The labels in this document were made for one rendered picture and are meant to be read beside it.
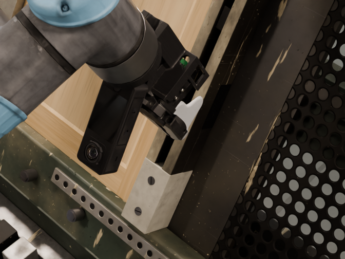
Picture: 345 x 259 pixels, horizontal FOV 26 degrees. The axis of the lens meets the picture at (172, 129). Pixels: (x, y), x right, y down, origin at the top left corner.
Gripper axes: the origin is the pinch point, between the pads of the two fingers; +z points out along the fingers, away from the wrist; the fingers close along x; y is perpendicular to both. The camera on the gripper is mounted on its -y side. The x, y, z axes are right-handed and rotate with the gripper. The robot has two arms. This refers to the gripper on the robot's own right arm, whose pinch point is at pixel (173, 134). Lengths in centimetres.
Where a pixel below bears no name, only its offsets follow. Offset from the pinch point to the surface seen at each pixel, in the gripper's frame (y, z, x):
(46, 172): -16, 42, 39
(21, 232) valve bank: -29, 50, 40
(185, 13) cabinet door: 21.2, 24.0, 24.8
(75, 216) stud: -19, 40, 27
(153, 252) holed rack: -15.1, 40.0, 9.6
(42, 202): -21, 45, 37
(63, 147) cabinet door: -10, 42, 39
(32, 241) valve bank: -29, 50, 37
